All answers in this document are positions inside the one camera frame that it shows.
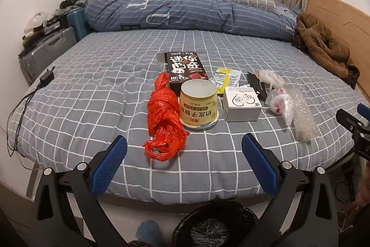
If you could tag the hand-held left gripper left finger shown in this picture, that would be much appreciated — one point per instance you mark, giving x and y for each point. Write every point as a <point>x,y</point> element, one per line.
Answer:
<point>111,166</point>

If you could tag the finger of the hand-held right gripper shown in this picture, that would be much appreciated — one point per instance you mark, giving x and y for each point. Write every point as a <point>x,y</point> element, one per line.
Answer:
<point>349,124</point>
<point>364,112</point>

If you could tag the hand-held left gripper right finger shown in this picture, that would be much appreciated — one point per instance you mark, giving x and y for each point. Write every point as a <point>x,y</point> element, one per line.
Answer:
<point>260,166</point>

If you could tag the white earphone box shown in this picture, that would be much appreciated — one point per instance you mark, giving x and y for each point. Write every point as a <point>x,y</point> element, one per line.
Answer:
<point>240,108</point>

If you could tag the clear bag with red print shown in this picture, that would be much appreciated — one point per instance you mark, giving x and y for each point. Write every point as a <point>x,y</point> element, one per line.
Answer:
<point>281,103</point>

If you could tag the red plastic bag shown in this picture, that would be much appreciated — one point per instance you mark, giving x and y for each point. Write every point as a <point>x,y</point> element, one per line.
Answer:
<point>164,114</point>

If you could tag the bin with black bag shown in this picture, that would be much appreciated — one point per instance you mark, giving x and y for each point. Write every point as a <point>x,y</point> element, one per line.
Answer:
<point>214,232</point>

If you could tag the yellow yogurt cup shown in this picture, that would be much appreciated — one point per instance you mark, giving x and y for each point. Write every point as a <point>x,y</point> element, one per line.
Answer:
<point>199,108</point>

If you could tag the black packet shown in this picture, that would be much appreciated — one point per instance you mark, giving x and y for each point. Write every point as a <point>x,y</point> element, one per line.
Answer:
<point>255,82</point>

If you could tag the white translucent plastic bag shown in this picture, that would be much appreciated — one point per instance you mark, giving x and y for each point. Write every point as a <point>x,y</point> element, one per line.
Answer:
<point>270,77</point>

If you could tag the yellow snack wrapper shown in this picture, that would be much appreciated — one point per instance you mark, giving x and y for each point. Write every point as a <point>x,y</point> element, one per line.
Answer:
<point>224,76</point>

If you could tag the dark brown cookie box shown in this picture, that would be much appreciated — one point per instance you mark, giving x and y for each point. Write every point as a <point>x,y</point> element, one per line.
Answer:
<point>185,64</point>

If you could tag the blue fuzzy object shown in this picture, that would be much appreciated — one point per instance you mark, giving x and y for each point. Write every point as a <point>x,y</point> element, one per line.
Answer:
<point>149,234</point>

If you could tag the brown jacket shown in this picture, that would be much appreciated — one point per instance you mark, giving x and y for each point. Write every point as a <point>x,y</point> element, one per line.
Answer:
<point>320,44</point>

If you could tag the wooden headboard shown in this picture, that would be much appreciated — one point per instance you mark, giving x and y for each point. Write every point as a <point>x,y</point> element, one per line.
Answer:
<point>341,12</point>

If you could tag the grey suitcase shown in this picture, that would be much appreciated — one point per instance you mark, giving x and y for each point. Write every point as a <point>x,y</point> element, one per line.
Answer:
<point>49,47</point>

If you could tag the teal suitcase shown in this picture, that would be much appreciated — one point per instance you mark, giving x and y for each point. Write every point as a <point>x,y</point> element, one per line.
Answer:
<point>76,22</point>

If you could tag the white plastic object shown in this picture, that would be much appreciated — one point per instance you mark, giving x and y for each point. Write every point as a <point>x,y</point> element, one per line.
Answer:
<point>36,20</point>

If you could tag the blue striped quilt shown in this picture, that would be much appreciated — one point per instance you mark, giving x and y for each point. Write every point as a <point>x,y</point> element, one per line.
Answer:
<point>188,12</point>

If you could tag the dark clutter pile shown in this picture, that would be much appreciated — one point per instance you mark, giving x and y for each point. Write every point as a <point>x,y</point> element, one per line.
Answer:
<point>70,1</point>

